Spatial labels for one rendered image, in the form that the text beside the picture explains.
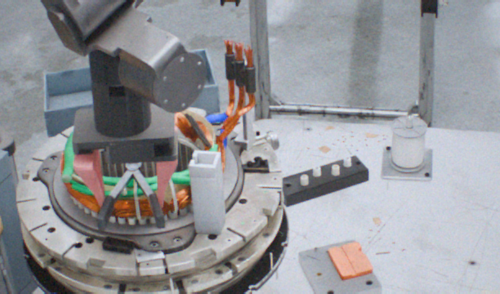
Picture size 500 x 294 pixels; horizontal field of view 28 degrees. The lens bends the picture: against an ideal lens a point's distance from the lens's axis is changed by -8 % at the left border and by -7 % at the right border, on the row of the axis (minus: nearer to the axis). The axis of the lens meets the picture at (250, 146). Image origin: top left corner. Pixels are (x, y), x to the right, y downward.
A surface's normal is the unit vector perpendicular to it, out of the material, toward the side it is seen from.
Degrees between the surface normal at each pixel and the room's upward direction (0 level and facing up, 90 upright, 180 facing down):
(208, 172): 90
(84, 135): 2
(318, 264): 0
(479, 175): 0
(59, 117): 90
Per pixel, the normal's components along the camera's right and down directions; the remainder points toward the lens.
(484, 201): -0.04, -0.82
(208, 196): -0.18, 0.56
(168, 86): 0.69, 0.37
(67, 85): 0.18, 0.55
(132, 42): -0.25, -0.59
